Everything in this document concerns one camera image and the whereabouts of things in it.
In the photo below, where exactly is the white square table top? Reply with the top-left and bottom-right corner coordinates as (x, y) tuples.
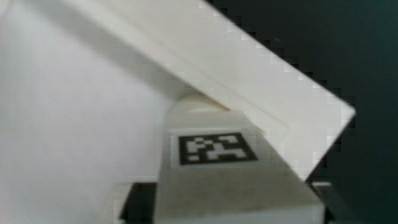
(0, 0), (356, 224)

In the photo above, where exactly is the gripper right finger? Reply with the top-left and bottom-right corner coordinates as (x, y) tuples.
(309, 181), (363, 224)

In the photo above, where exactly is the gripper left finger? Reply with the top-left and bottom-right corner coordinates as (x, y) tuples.
(112, 182), (157, 224)

